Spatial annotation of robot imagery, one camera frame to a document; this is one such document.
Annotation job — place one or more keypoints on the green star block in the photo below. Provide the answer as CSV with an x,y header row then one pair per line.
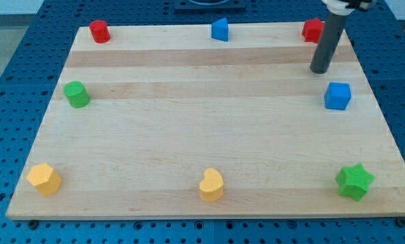
x,y
354,182

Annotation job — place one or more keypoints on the white robot end-effector mount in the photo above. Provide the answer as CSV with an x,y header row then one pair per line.
x,y
346,7

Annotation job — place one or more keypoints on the yellow heart block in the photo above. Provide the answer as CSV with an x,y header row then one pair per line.
x,y
211,188

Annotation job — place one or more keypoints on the blue triangular prism block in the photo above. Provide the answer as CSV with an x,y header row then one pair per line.
x,y
220,30

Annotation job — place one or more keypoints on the blue cube block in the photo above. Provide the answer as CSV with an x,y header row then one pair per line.
x,y
337,96

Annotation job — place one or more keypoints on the wooden board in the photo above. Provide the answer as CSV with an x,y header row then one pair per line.
x,y
168,102

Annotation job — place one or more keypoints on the green cylinder block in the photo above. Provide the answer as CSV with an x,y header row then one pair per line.
x,y
76,94

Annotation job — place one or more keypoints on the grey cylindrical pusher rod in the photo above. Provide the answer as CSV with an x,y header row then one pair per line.
x,y
331,34

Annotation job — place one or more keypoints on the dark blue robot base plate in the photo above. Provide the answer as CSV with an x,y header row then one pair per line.
x,y
182,6

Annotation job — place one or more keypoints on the red cylinder block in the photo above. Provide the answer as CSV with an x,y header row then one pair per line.
x,y
99,31

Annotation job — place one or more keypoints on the red star block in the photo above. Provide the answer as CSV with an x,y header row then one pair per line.
x,y
312,30

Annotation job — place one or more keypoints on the yellow hexagon block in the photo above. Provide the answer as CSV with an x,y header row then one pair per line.
x,y
44,178

